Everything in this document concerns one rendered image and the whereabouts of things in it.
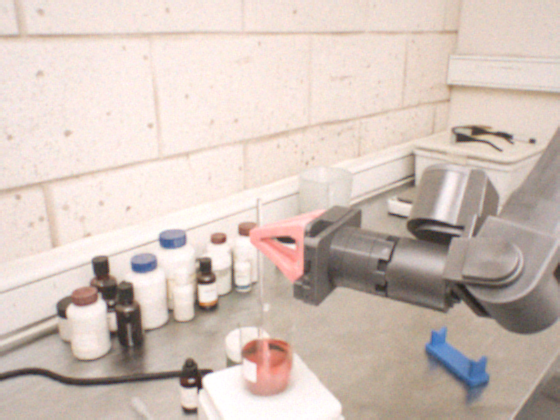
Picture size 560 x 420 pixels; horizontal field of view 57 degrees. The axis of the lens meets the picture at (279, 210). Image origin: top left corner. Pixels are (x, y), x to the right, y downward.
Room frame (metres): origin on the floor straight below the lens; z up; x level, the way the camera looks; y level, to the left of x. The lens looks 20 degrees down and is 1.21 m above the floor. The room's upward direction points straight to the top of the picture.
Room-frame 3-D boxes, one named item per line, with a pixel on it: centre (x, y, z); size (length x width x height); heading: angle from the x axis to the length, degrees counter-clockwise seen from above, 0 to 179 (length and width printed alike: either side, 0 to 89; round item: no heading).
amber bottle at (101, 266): (0.76, 0.29, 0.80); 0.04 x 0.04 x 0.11
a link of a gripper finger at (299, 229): (0.48, -0.02, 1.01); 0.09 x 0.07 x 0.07; 60
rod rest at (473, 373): (0.63, -0.26, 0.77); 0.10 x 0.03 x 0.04; 24
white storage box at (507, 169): (1.54, -0.63, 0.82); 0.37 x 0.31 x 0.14; 135
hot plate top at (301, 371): (0.46, 0.01, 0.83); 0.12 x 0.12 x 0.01; 27
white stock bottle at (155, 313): (0.75, 0.22, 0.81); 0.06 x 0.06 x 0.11
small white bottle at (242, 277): (0.86, 0.07, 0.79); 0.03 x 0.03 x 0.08
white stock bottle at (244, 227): (0.91, 0.06, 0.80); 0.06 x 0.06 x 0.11
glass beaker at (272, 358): (0.48, 0.01, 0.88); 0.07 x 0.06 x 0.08; 5
